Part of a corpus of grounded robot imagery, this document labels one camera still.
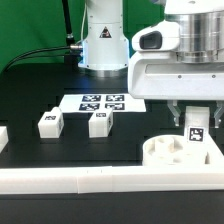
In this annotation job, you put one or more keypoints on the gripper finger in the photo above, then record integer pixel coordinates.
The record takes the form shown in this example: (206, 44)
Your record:
(218, 113)

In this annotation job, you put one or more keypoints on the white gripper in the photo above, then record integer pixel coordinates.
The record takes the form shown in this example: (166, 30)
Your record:
(178, 61)

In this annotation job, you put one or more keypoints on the white round stool seat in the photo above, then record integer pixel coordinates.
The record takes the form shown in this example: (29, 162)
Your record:
(166, 150)

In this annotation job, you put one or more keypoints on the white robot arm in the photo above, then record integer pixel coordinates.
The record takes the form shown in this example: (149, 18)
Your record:
(106, 48)

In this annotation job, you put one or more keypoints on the white U-shaped fence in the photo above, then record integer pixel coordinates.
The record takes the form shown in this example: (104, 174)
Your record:
(209, 176)

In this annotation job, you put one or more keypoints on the white marker sheet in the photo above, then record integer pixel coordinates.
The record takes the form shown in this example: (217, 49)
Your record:
(84, 103)

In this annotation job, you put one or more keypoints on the black vertical pole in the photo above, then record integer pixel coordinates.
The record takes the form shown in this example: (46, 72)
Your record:
(68, 59)

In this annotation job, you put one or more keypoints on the white block left edge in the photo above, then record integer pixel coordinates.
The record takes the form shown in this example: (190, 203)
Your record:
(3, 137)

